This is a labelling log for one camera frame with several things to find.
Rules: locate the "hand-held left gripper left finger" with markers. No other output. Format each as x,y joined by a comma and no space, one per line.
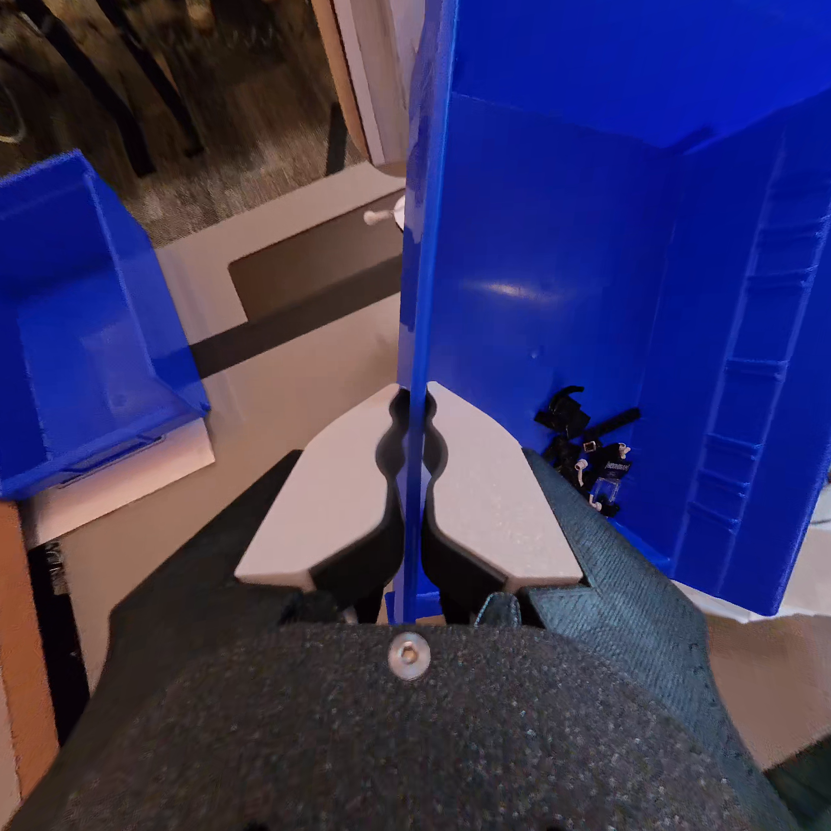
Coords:
324,506

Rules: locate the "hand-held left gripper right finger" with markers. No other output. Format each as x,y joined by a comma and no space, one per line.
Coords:
500,513

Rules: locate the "blue plastic bin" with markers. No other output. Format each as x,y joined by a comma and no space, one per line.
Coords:
552,227
84,324

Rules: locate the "pile of black lego pieces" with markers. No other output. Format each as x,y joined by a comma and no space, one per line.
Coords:
571,415

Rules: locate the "small white knob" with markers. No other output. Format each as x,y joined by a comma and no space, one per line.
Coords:
380,216

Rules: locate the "black metal table frame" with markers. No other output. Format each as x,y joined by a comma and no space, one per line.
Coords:
84,71

